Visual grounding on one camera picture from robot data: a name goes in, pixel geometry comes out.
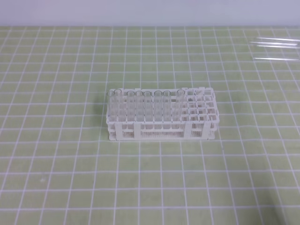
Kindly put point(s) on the clear tube lying far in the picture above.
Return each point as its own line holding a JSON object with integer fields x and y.
{"x": 277, "y": 45}
{"x": 279, "y": 39}
{"x": 275, "y": 59}

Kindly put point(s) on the clear tube in rack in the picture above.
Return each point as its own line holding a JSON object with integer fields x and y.
{"x": 158, "y": 105}
{"x": 167, "y": 109}
{"x": 119, "y": 99}

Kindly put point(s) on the clear glass test tube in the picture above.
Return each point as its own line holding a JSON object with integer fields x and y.
{"x": 177, "y": 104}

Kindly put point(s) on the green grid tablecloth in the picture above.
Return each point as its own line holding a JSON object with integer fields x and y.
{"x": 58, "y": 167}

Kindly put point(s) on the white test tube rack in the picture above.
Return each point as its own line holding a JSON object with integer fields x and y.
{"x": 199, "y": 119}

